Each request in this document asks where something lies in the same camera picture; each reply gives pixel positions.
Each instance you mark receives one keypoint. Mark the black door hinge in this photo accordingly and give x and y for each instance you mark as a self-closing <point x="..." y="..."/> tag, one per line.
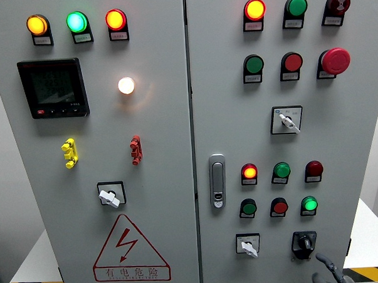
<point x="349" y="246"/>
<point x="60" y="275"/>

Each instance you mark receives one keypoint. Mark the small label plate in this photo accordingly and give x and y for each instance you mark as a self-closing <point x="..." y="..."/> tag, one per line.
<point x="247" y="216"/>
<point x="332" y="21"/>
<point x="324" y="75"/>
<point x="253" y="26"/>
<point x="307" y="213"/>
<point x="277" y="215"/>
<point x="292" y="23"/>
<point x="248" y="182"/>
<point x="118" y="35"/>
<point x="279" y="181"/>
<point x="252" y="78"/>
<point x="289" y="76"/>
<point x="83" y="38"/>
<point x="312" y="179"/>
<point x="42" y="40"/>

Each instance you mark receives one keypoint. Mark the small green round lamp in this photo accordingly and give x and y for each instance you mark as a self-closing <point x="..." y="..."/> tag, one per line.
<point x="282" y="170"/>
<point x="309" y="203"/>

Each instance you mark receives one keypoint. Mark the small red push button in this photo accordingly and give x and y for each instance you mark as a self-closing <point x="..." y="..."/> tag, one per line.
<point x="280" y="207"/>

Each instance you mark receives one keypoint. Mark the small red round lamp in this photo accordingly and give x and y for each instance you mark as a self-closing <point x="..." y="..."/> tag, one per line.
<point x="314" y="168"/>
<point x="249" y="172"/>

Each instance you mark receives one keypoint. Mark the small green push button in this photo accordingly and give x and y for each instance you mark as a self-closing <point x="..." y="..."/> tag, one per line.
<point x="249" y="207"/>

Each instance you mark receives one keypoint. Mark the pale grey cabinet door with lock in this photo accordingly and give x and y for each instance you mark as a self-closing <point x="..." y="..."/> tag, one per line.
<point x="333" y="141"/>

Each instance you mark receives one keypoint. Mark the silver door lock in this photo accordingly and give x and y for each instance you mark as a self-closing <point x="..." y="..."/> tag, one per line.
<point x="217" y="178"/>

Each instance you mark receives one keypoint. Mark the red warning triangle sign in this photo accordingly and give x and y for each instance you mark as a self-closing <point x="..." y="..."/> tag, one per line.
<point x="131" y="272"/>

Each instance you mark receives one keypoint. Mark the large red stop button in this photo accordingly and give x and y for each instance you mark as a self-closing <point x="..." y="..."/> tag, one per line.
<point x="336" y="60"/>

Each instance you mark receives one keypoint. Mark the pale grey cabinet door with display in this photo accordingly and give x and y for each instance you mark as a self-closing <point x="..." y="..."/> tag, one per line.
<point x="164" y="149"/>

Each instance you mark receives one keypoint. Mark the large red push button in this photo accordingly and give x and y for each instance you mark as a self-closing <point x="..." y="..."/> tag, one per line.
<point x="293" y="62"/>

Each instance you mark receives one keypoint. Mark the large green push button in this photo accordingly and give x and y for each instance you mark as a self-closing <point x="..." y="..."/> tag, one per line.
<point x="254" y="64"/>

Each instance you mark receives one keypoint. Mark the dark red buzzer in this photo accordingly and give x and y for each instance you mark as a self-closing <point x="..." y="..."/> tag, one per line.
<point x="339" y="3"/>

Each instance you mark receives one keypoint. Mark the large red round lamp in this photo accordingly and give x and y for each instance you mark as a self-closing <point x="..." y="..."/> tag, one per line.
<point x="115" y="20"/>
<point x="254" y="9"/>

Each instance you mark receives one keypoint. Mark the white round lamp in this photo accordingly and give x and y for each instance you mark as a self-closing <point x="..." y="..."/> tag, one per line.
<point x="126" y="85"/>

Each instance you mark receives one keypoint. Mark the black display meter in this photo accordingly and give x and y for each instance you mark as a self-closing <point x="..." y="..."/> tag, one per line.
<point x="53" y="88"/>

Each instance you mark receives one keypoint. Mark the large lit green round lamp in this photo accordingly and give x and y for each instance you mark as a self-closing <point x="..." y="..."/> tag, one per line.
<point x="76" y="22"/>

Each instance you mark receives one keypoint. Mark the yellow round lamp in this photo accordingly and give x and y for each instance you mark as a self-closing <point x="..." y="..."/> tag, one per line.
<point x="37" y="25"/>

